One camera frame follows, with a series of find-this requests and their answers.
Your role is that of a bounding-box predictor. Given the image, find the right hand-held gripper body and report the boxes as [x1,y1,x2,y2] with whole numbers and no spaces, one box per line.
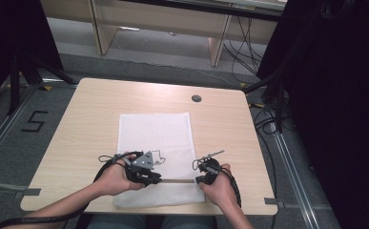
[198,149,226,184]

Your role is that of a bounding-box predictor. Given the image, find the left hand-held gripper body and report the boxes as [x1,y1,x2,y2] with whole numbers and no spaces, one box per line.
[124,151,161,184]

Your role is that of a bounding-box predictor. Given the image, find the white towel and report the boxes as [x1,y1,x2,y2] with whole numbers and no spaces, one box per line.
[113,112,206,209]

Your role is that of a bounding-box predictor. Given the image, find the person's right hand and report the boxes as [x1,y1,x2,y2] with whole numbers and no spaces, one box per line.
[198,163,239,208]

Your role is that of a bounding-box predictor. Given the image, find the person's left hand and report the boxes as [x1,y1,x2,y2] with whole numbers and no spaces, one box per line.
[92,154,146,198]

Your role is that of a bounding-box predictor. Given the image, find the person's legs in jeans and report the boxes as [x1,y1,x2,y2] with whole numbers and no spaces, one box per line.
[86,214,218,229]

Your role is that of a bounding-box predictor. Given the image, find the grey tape strip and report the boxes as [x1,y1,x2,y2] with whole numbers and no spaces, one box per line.
[12,187,42,200]
[263,197,285,206]

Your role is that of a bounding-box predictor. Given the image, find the black metal stand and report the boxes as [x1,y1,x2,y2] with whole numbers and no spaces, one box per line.
[242,63,289,134]
[6,52,78,116]

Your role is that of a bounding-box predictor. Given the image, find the black curtain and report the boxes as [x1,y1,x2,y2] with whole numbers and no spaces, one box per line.
[256,0,369,229]
[0,0,66,111]

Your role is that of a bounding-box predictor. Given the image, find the light wooden desk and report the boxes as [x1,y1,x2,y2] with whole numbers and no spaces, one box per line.
[40,0,289,68]

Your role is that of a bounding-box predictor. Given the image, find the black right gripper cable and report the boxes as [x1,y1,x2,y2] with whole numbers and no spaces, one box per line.
[192,157,243,209]

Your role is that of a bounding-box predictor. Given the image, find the black floor cables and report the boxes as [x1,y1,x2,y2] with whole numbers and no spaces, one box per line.
[249,100,281,199]

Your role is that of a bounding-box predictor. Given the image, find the metal floor rail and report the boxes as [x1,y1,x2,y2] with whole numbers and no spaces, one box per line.
[0,85,37,173]
[269,122,321,229]

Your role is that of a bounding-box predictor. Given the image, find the hanging black cables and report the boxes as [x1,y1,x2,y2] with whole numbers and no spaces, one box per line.
[222,15,266,77]

